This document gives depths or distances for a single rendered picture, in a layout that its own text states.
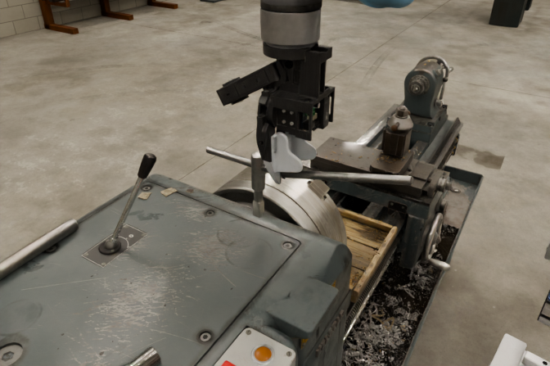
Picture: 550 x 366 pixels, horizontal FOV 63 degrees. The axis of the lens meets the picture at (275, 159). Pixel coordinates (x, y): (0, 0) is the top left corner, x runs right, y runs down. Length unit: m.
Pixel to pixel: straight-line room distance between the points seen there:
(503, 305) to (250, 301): 2.05
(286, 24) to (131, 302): 0.42
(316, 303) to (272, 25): 0.37
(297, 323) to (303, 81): 0.31
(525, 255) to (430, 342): 0.92
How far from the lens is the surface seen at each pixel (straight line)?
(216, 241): 0.75
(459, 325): 2.42
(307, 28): 0.56
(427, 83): 1.95
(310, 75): 0.57
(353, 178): 0.62
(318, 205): 0.92
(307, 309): 0.64
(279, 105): 0.59
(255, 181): 0.70
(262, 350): 0.59
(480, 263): 2.79
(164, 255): 0.74
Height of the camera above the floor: 1.73
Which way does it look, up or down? 30 degrees down
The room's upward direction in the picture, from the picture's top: straight up
